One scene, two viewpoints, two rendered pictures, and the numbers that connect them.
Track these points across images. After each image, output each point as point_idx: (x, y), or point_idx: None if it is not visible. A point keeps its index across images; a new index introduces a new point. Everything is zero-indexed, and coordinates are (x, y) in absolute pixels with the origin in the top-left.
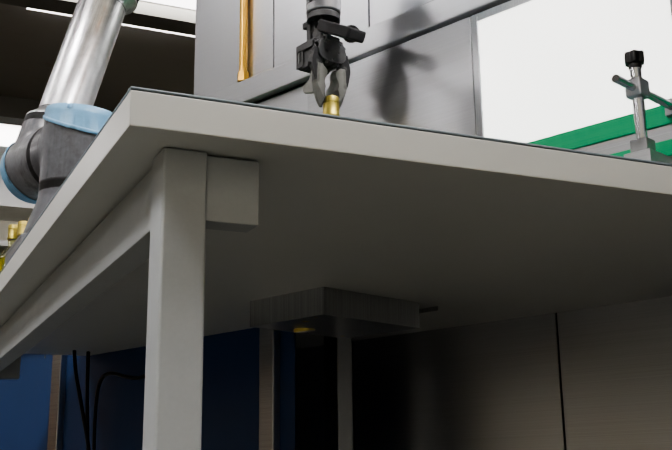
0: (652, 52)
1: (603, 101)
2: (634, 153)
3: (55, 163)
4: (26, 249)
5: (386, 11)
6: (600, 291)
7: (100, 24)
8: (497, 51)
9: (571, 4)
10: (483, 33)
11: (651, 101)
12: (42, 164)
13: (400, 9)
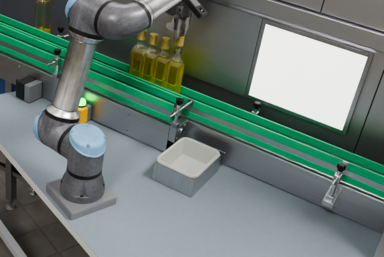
0: (342, 96)
1: (312, 101)
2: (327, 202)
3: (80, 170)
4: (91, 255)
5: None
6: None
7: (87, 62)
8: (271, 45)
9: (315, 50)
10: (267, 32)
11: (332, 115)
12: (71, 165)
13: None
